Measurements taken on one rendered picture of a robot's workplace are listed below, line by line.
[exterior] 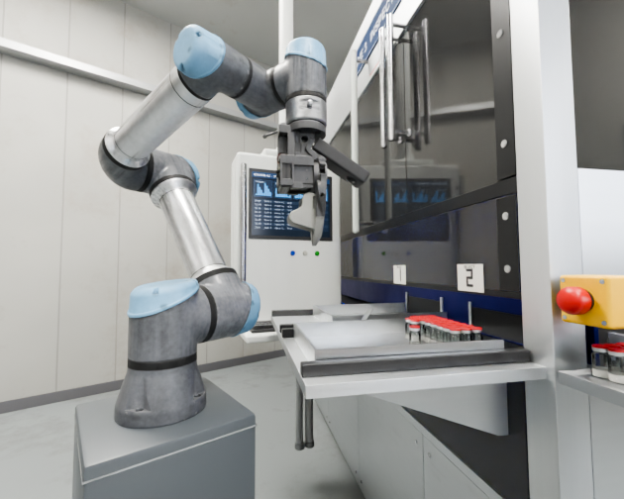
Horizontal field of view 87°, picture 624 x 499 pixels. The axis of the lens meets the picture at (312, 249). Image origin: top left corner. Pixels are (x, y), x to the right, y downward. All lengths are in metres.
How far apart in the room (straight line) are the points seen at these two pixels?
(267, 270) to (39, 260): 2.23
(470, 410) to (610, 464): 0.21
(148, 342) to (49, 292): 2.71
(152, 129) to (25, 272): 2.67
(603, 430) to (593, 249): 0.29
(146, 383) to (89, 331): 2.73
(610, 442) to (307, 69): 0.80
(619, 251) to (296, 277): 1.10
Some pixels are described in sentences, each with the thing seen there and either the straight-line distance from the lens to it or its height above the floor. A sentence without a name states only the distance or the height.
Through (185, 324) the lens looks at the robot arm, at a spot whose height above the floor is 0.95.
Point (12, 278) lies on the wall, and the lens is 3.32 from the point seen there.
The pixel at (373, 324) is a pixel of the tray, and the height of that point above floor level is 0.90.
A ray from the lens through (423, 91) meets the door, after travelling 1.08.
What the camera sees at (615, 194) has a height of 1.17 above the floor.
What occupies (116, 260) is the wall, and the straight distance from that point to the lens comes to 3.34.
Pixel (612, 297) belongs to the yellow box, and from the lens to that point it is 0.60.
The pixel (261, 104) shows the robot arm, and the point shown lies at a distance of 0.69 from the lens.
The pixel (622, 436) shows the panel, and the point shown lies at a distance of 0.80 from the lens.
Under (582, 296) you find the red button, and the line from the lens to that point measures 0.59.
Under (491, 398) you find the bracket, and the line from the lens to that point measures 0.75.
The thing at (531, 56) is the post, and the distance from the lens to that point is 0.76.
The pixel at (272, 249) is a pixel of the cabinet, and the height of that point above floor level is 1.13.
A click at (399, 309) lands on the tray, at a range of 1.24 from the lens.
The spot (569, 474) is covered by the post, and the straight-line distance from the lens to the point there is 0.74.
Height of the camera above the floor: 1.04
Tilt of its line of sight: 3 degrees up
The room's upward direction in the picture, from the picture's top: straight up
